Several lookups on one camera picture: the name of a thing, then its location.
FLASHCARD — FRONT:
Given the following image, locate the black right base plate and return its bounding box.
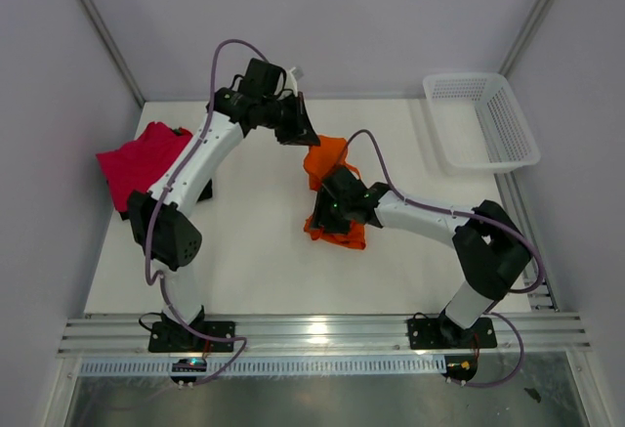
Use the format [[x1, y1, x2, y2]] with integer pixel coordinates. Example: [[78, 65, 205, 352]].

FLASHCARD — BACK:
[[406, 318, 498, 350]]

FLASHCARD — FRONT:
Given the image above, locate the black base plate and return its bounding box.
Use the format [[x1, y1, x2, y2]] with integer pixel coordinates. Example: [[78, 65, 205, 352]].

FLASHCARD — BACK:
[[147, 320, 236, 354], [406, 318, 498, 350]]

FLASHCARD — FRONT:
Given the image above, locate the slotted grey cable duct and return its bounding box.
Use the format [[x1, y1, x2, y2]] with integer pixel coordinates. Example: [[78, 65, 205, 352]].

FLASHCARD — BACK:
[[78, 354, 445, 377]]

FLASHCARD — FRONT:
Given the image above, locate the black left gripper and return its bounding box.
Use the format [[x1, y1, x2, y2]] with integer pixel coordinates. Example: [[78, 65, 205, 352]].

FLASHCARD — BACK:
[[261, 92, 321, 148]]

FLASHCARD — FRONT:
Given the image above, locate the left controller board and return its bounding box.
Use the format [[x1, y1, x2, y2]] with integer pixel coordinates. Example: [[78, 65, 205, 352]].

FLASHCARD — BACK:
[[169, 357, 207, 384]]

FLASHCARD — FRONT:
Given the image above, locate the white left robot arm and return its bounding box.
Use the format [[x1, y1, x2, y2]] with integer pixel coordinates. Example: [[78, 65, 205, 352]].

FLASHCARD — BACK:
[[127, 58, 320, 351]]

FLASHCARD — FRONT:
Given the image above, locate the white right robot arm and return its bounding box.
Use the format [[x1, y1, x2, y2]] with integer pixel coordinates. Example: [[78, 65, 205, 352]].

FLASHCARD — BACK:
[[311, 166, 532, 347]]

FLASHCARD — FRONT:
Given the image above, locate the white plastic basket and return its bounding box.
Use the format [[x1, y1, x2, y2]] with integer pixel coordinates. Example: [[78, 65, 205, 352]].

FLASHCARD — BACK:
[[423, 72, 541, 175]]

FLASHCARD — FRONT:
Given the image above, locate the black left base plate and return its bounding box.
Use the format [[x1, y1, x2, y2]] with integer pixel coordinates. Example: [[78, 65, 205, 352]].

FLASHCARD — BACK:
[[147, 320, 236, 354]]

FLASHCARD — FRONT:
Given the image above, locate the orange t shirt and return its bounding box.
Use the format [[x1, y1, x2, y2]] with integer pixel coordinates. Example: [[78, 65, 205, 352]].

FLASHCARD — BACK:
[[303, 136, 366, 250]]

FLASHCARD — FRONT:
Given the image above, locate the pink folded t shirt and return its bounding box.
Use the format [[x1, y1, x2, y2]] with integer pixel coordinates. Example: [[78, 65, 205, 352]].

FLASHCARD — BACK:
[[96, 121, 192, 220]]

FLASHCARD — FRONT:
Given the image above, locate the right controller board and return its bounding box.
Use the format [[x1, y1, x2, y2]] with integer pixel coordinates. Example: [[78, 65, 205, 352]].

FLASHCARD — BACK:
[[443, 358, 479, 384]]

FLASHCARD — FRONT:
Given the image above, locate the controller board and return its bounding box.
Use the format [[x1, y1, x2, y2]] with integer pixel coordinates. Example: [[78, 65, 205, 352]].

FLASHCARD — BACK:
[[169, 357, 207, 384], [443, 358, 479, 384]]

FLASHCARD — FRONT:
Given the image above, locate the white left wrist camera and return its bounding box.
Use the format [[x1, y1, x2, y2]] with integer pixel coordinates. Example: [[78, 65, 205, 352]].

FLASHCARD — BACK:
[[284, 66, 303, 96]]

